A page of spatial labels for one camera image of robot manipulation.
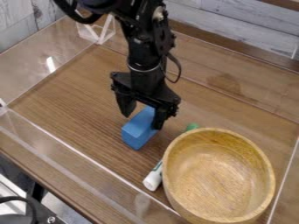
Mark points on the brown wooden bowl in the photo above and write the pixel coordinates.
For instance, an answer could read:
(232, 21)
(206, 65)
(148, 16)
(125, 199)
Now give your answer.
(218, 177)

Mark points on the white green-capped marker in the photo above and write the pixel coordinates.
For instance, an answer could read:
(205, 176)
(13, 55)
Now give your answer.
(154, 178)

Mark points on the black metal stand base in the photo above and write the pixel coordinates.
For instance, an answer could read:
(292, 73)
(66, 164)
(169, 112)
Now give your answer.
(19, 212)

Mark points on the clear acrylic corner bracket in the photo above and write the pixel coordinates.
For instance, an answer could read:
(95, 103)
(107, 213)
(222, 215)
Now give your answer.
(98, 33)

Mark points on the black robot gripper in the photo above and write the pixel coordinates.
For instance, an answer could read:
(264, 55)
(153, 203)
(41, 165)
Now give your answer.
(146, 87)

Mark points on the blue rectangular block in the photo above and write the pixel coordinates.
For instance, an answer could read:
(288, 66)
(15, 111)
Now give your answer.
(138, 131)

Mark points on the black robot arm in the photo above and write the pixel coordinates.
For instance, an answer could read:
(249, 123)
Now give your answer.
(144, 19)

